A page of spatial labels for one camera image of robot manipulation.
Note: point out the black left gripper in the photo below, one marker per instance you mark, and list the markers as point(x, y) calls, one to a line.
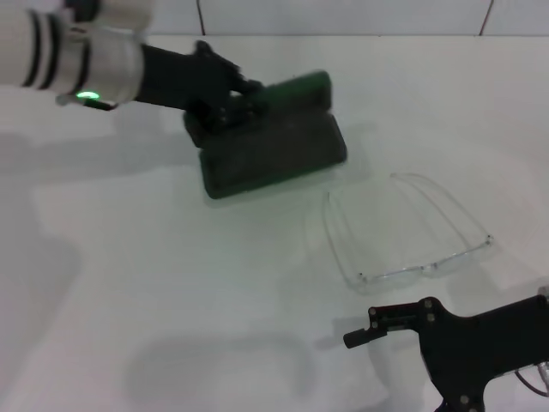
point(180, 81)

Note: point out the green glasses case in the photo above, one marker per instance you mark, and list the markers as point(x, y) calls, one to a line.
point(274, 154)

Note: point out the clear white glasses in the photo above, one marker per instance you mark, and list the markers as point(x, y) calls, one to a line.
point(429, 269)

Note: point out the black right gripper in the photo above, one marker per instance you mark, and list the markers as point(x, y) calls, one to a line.
point(480, 347)

